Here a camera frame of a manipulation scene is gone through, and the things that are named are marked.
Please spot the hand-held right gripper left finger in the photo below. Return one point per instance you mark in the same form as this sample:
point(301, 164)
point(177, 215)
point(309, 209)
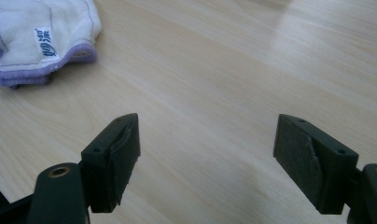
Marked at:
point(112, 168)

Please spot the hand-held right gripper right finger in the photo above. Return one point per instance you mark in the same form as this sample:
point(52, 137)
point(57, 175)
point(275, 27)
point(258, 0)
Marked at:
point(317, 168)

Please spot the white cloth with purple trim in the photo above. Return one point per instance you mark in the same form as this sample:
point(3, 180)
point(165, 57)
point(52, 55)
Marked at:
point(18, 37)

